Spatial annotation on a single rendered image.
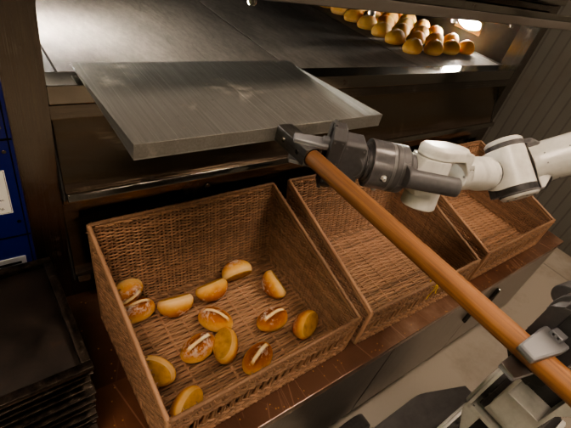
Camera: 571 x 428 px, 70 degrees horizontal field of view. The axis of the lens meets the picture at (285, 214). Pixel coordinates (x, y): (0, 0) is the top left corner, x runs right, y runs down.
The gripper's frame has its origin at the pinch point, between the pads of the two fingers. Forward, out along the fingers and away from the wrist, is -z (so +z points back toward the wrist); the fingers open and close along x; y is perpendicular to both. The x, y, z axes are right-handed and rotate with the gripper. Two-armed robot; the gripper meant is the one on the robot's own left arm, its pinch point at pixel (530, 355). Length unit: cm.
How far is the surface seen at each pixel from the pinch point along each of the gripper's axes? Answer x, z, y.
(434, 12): -19, 42, 72
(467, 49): 1, 117, 114
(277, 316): 57, 5, 48
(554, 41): 3, 253, 156
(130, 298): 54, -32, 63
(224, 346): 57, -13, 44
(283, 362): 49, -4, 31
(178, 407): 56, -28, 33
